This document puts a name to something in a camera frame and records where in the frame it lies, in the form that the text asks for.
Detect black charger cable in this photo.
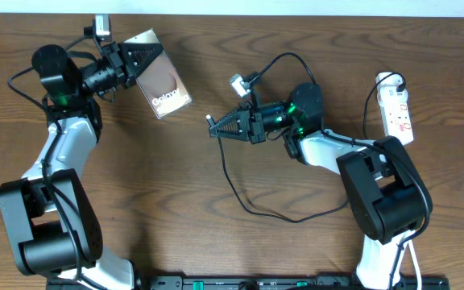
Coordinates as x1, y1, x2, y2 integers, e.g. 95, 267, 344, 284
205, 72, 408, 224

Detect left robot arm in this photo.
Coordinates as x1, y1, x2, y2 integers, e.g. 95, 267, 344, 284
0, 43, 163, 289

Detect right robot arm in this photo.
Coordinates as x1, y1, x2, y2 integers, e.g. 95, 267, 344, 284
206, 83, 433, 289

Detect white power strip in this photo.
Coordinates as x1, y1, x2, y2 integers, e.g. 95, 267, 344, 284
375, 72, 414, 145

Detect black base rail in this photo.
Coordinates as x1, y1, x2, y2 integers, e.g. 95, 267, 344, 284
45, 275, 450, 290

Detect white power strip cord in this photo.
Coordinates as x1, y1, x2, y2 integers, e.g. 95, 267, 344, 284
405, 231, 423, 290

